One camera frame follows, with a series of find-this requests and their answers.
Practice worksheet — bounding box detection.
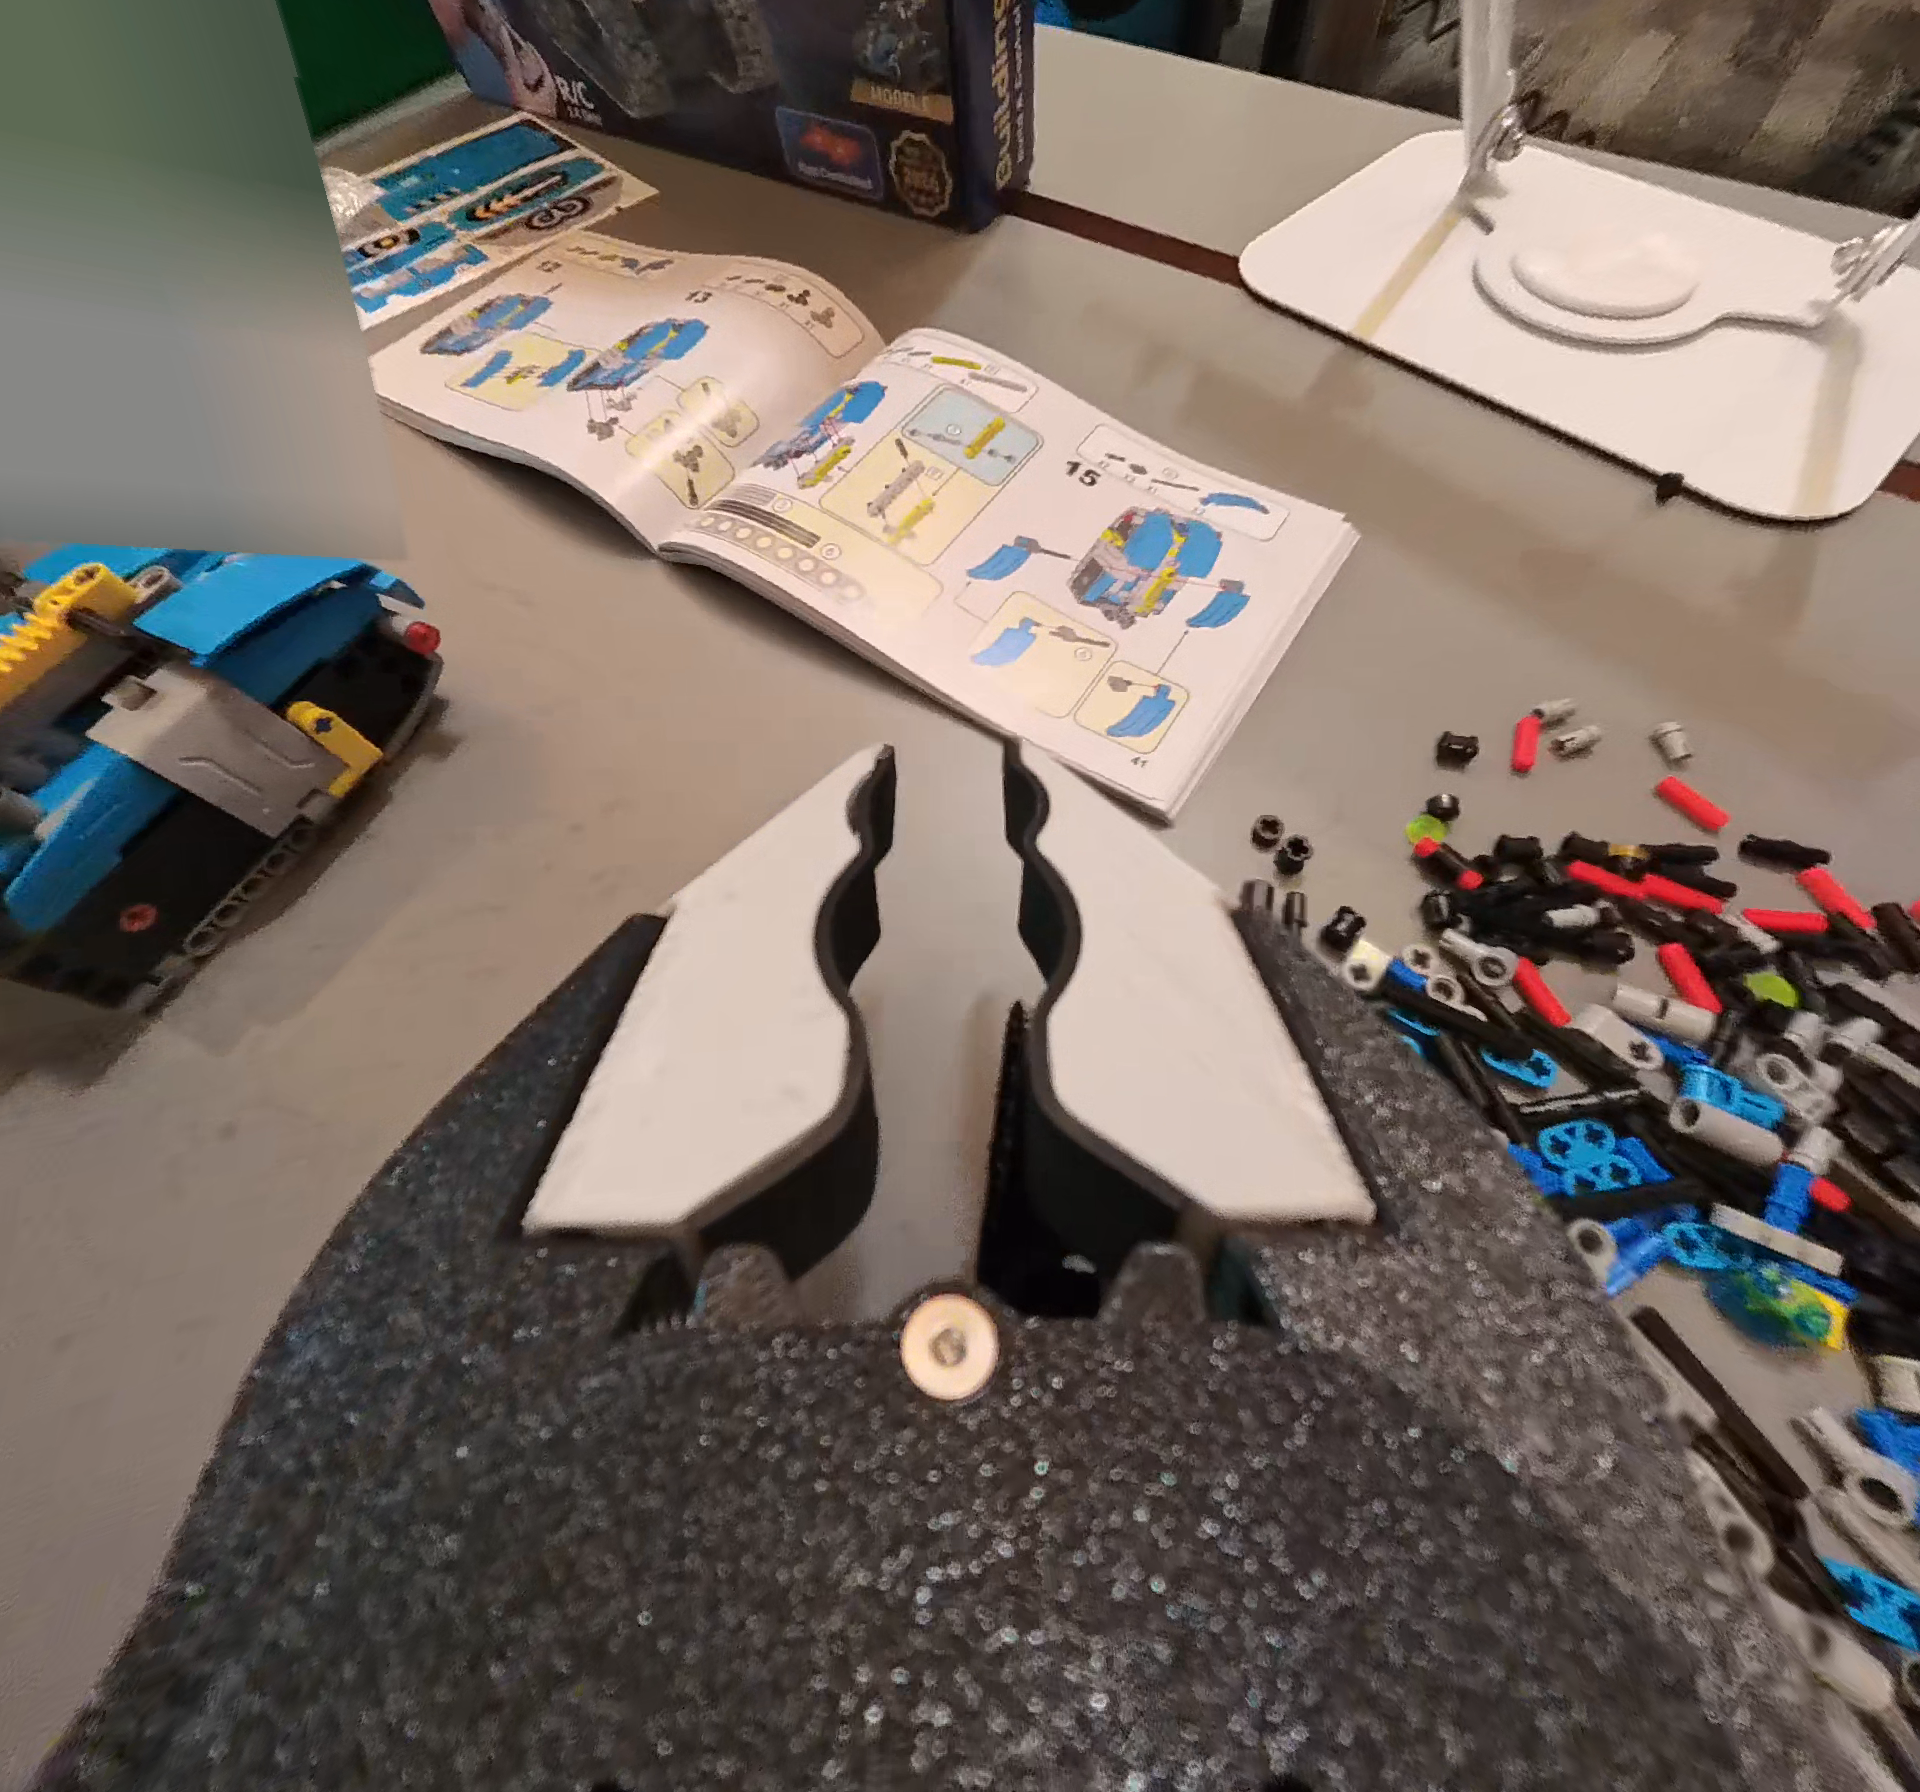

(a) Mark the dark blue toy kit box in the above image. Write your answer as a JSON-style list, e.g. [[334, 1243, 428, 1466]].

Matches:
[[365, 0, 1040, 239]]

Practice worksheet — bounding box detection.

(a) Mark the white instruction booklet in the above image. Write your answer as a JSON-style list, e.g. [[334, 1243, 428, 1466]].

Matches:
[[367, 229, 1363, 827]]

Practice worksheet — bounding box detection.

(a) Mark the grey desk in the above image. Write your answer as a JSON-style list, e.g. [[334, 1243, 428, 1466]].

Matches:
[[0, 23, 1920, 1792]]

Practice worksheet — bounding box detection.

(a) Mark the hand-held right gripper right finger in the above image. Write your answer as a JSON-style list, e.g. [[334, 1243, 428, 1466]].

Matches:
[[1002, 738, 1379, 1281]]

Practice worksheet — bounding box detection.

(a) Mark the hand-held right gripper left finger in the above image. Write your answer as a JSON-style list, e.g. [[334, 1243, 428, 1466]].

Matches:
[[523, 745, 900, 1292]]

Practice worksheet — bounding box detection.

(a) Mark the pile of loose brick pieces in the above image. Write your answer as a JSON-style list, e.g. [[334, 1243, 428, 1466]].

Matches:
[[1238, 695, 1920, 1792]]

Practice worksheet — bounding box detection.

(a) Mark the blue yellow toy brick model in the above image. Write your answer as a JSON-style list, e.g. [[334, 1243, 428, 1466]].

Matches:
[[0, 544, 450, 1018]]

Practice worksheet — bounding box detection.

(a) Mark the printed paper sheet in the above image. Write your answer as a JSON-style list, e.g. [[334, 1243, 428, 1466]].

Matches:
[[322, 112, 663, 334]]

